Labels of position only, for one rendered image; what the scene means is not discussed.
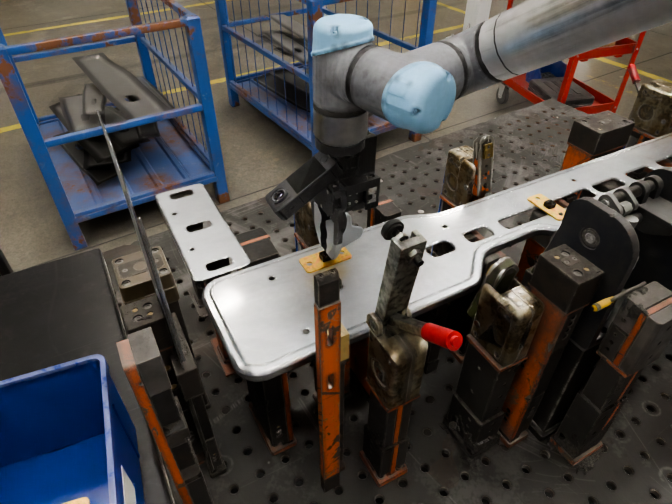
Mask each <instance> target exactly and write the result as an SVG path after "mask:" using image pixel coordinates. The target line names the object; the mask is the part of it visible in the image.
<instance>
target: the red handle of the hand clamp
mask: <svg viewBox="0 0 672 504"><path fill-rule="evenodd" d="M387 324H388V325H390V326H394V327H396V328H399V329H401V330H404V331H407V332H409V333H412V334H414V335H417V336H419V337H422V338H423V339H424V340H426V341H428V342H431V343H433V344H436V345H438V346H441V347H443V348H446V349H448V350H451V351H456V350H458V349H459V348H460V347H461V345H462V342H463V337H462V335H461V333H459V332H458V331H455V330H452V329H449V328H446V327H443V326H440V325H437V324H434V323H426V322H423V321H420V320H417V319H414V318H411V317H408V316H405V315H402V314H399V313H397V312H396V313H394V314H391V315H389V319H388V323H387Z"/></svg>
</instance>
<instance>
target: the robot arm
mask: <svg viewBox="0 0 672 504"><path fill-rule="evenodd" d="M669 22H672V0H526V1H524V2H522V3H520V4H518V5H516V6H514V7H512V8H510V9H508V10H506V11H504V12H502V13H500V14H498V15H496V16H494V17H492V18H490V19H488V20H486V21H484V22H481V23H479V24H477V25H475V26H473V27H471V28H469V29H467V30H465V31H463V32H461V33H458V34H456V35H453V36H451V37H448V38H445V39H442V40H440V41H436V42H434V43H431V44H429V45H426V46H423V47H420V48H417V49H414V50H411V51H408V52H405V53H398V52H395V51H392V50H389V49H386V48H383V47H380V46H378V45H376V44H373V40H374V36H373V25H372V23H371V22H370V21H369V20H368V19H367V18H365V17H362V16H358V15H352V14H334V15H328V16H325V17H322V18H320V19H319V20H318V21H317V22H316V23H315V24H314V27H313V45H312V52H311V56H312V73H313V133H314V135H315V147H316V149H317V150H319V152H318V153H316V154H315V155H314V156H313V157H312V158H310V159H309V160H308V161H307V162H306V163H304V164H303V165H302V166H301V167H299V168H298V169H297V170H296V171H295V172H293V173H292V174H291V175H290V176H289V177H287V178H286V179H285V180H284V181H283V182H281V183H280V184H279V185H278V186H276V187H275V188H274V189H273V190H272V191H270V192H269V193H268V194H267V195H266V197H265V199H266V202H267V203H268V205H269V206H270V208H271V209H272V210H273V212H274V213H275V214H276V215H277V216H278V217H279V218H280V219H281V220H284V221H286V220H287V219H288V218H290V217H291V216H292V215H293V214H295V213H296V212H297V211H298V210H299V209H301V208H302V207H303V206H304V205H305V204H307V203H308V202H309V201H310V203H311V209H312V215H313V220H314V223H315V228H316V232H317V236H318V239H319V243H320V246H321V247H322V248H323V249H324V250H326V253H327V254H328V255H329V257H330V258H331V259H332V260H334V259H336V258H337V257H338V255H339V253H340V251H341V249H342V248H343V247H345V246H347V245H348V244H350V243H352V242H354V241H355V240H357V239H359V238H360V237H361V236H362V234H363V228H362V227H360V226H354V225H352V222H351V216H350V215H349V214H348V213H347V212H348V211H351V210H352V211H356V210H359V209H362V208H364V207H365V210H368V209H371V208H374V207H378V203H379V191H380V179H381V177H380V176H378V175H377V174H376V173H375V159H376V146H377V135H375V134H373V133H370V132H369V130H368V112H369V113H372V114H374V115H376V116H378V117H380V118H382V119H384V120H387V121H388V122H389V123H391V124H392V125H394V126H396V127H398V128H402V129H408V130H410V131H413V132H416V133H419V134H427V133H430V132H433V131H434V130H436V129H437V128H439V126H440V124H441V121H445V120H446V119H447V117H448V115H449V114H450V112H451V110H452V107H453V105H454V101H455V100H457V99H459V98H461V97H464V96H466V95H468V94H471V93H473V92H475V91H478V90H481V89H484V88H487V87H489V86H492V85H495V84H497V83H500V82H503V81H505V80H508V79H510V78H513V77H516V76H519V75H521V74H524V73H527V72H530V71H533V70H536V69H538V68H541V67H544V66H547V65H550V64H553V63H555V62H558V61H561V60H564V59H567V58H570V57H573V56H575V55H578V54H581V53H584V52H587V51H590V50H592V49H595V48H598V47H601V46H604V45H607V44H610V43H612V42H615V41H618V40H621V39H624V38H627V37H629V36H632V35H635V34H638V33H641V32H644V31H647V30H649V29H652V28H655V27H658V26H661V25H664V24H666V23H669ZM369 176H370V177H374V178H371V179H368V178H367V177H369ZM373 187H377V190H376V200H374V201H371V202H368V200H371V199H372V193H370V192H369V189H370V188H373Z"/></svg>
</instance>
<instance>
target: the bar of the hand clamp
mask: <svg viewBox="0 0 672 504"><path fill-rule="evenodd" d="M403 229H404V224H403V223H402V221H401V220H400V219H391V220H389V221H387V222H386V223H385V224H384V225H383V227H382V229H381V235H382V237H383V238H384V239H385V240H391V242H390V246H389V251H388V255H387V260H386V265H385V269H384V274H383V278H382V283H381V287H380V292H379V296H378V301H377V305H376V310H375V313H376V314H377V315H378V317H379V318H380V320H381V322H382V325H383V334H385V330H386V327H387V323H388V319H389V315H391V314H394V313H396V312H397V313H399V314H402V315H405V314H406V311H407V307H408V304H409V301H410V297H411V294H412V291H413V287H414V284H415V281H416V277H417V274H418V271H419V267H420V266H422V265H423V264H424V261H423V260H422V258H423V254H424V251H425V248H426V244H427V240H426V239H425V237H424V236H423V235H422V234H421V233H420V232H419V231H418V230H417V229H416V230H413V231H412V232H411V236H410V239H408V237H409V236H408V235H407V234H406V233H402V232H403ZM383 334H382V335H383Z"/></svg>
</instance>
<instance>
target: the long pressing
mask: <svg viewBox="0 0 672 504"><path fill-rule="evenodd" d="M670 157H672V132H671V133H668V134H666V135H663V136H660V137H657V138H654V139H651V140H648V141H645V142H642V143H640V144H637V145H634V146H631V147H628V148H625V149H622V150H619V151H616V152H613V153H611V154H608V155H605V156H602V157H599V158H596V159H593V160H590V161H587V162H585V163H582V164H579V165H576V166H573V167H570V168H567V169H564V170H561V171H559V172H556V173H553V174H550V175H547V176H544V177H541V178H538V179H535V180H533V181H530V182H527V183H524V184H521V185H518V186H515V187H512V188H509V189H507V190H504V191H501V192H498V193H495V194H492V195H489V196H486V197H483V198H481V199H478V200H475V201H472V202H469V203H466V204H463V205H460V206H457V207H455V208H452V209H449V210H446V211H443V212H440V213H435V214H418V215H405V216H400V217H397V218H394V219H400V220H401V221H402V223H403V224H404V229H403V232H402V233H406V234H407V235H408V236H409V237H408V239H410V236H411V232H412V231H413V230H416V229H417V230H418V231H419V232H420V233H421V234H422V235H423V236H424V237H425V239H426V240H427V244H426V248H425V251H424V254H423V258H422V260H423V261H424V264H423V265H422V266H420V267H419V271H418V274H417V277H416V281H415V284H414V287H413V291H412V294H411V297H410V301H409V304H408V306H409V308H410V310H411V313H412V318H415V317H417V316H419V315H422V314H424V313H426V312H429V311H431V310H433V309H436V308H438V307H440V306H443V305H445V304H447V303H450V302H452V301H454V300H457V299H459V298H461V297H464V296H466V295H468V294H471V293H473V292H474V291H476V290H477V289H478V288H479V286H480V284H481V280H482V272H483V262H484V258H485V257H486V256H488V255H489V254H492V253H494V252H497V251H499V250H502V249H504V248H507V247H509V246H512V245H514V244H517V243H519V242H522V241H524V240H527V239H529V238H532V237H534V236H539V235H546V236H552V235H553V234H554V233H555V232H556V231H557V230H558V229H559V227H560V225H561V223H562V220H561V221H557V220H555V219H554V218H553V217H551V216H550V215H548V214H547V213H546V216H543V217H540V218H538V219H535V220H533V221H530V222H527V223H525V224H522V225H520V226H517V227H514V228H512V229H507V228H505V227H503V226H502V225H501V224H500V223H499V221H501V220H504V219H507V218H509V217H512V216H515V215H518V214H520V213H523V212H526V211H528V210H531V209H534V208H538V207H537V206H535V205H534V204H532V203H531V202H529V201H528V200H527V198H528V197H531V196H533V195H536V194H543V195H544V196H546V197H547V198H549V199H551V200H553V201H555V200H558V199H560V198H563V197H566V196H568V195H571V194H574V193H576V192H579V191H582V190H587V191H589V192H591V193H593V194H594V195H595V197H592V198H595V199H597V200H598V199H599V197H600V196H601V195H603V194H605V193H611V194H613V192H614V191H615V190H616V189H618V188H621V187H626V186H628V185H630V184H631V183H633V182H635V181H638V180H635V179H632V178H630V177H629V176H627V175H626V174H627V173H630V172H633V171H635V170H638V169H641V168H649V169H651V170H655V169H658V168H661V167H663V166H661V165H659V164H657V162H659V161H662V160H665V159H667V158H670ZM611 179H614V180H617V181H619V182H621V183H623V184H624V186H621V187H618V188H616V189H613V190H611V191H608V192H605V193H603V192H600V191H598V190H596V189H594V188H593V186H595V185H598V184H601V183H603V182H606V181H609V180H611ZM572 180H576V181H572ZM538 209H539V208H538ZM386 222H387V221H385V222H382V223H379V224H376V225H373V226H370V227H367V228H364V229H363V234H362V236H361V237H360V238H359V239H357V240H355V241H354V242H352V243H350V244H348V245H347V246H345V248H346V249H347V250H348V251H349V252H350V253H351V255H352V258H351V259H349V260H346V261H343V262H341V263H338V264H335V265H332V266H329V267H327V268H324V269H321V270H318V271H316V272H313V273H307V272H306V271H305V269H304V268H303V267H302V265H301V264H300V263H299V259H300V258H303V257H306V256H309V255H312V254H315V253H318V252H320V251H323V250H324V249H323V248H322V247H321V246H320V244H317V245H314V246H311V247H308V248H305V249H302V250H299V251H296V252H293V253H290V254H287V255H284V256H282V257H279V258H276V259H273V260H270V261H267V262H264V263H261V264H258V265H255V266H252V267H249V268H246V269H243V270H240V271H237V272H234V273H231V274H228V275H225V276H222V277H219V278H217V279H215V280H213V281H211V282H210V283H209V284H207V286H206V287H205V288H204V290H203V292H202V301H203V304H204V306H205V308H206V310H207V312H208V314H209V317H210V319H211V321H212V323H213V325H214V327H215V329H216V332H217V334H218V336H219V338H220V340H221V342H222V345H223V347H224V349H225V351H226V353H227V355H228V357H229V360H230V362H231V364H232V366H233V368H234V370H235V372H236V373H237V374H238V375H239V376H240V377H242V378H243V379H245V380H248V381H252V382H262V381H267V380H270V379H273V378H275V377H277V376H280V375H282V374H284V373H287V372H289V371H291V370H294V369H296V368H298V367H301V366H303V365H305V364H308V363H310V362H312V361H315V360H316V348H315V324H314V303H315V299H314V275H316V274H319V273H322V272H324V271H327V270H330V269H333V268H336V269H337V270H338V273H339V278H341V280H342V286H343V288H342V289H340V301H341V323H342V324H343V326H344V327H345V328H346V330H347V331H348V332H349V346H350V345H352V344H354V343H357V342H359V341H361V340H364V339H366V338H368V337H369V331H370V328H369V326H368V325H367V323H366V318H367V314H369V313H371V312H375V310H376V305H377V301H378V296H379V292H380V287H381V283H382V278H383V274H384V269H385V265H386V260H387V255H388V251H389V246H390V242H391V240H385V239H384V238H383V237H382V235H381V229H382V227H383V225H384V224H385V223H386ZM442 226H447V228H443V227H442ZM480 228H486V229H488V230H489V231H490V232H492V233H493V236H491V237H488V238H486V239H483V240H481V241H478V242H470V241H468V240H467V239H466V238H465V237H464V236H463V235H464V234H467V233H469V232H472V231H475V230H477V229H480ZM443 242H446V243H449V244H450V245H451V246H452V247H453V248H454V249H455V250H454V251H452V252H449V253H447V254H444V255H442V256H439V257H433V256H431V255H430V254H429V253H428V252H427V251H426V249H427V248H429V247H432V246H434V245H437V244H440V243H443ZM270 277H274V278H275V279H274V280H269V278H270ZM305 329H307V330H309V333H308V334H304V333H303V330H305Z"/></svg>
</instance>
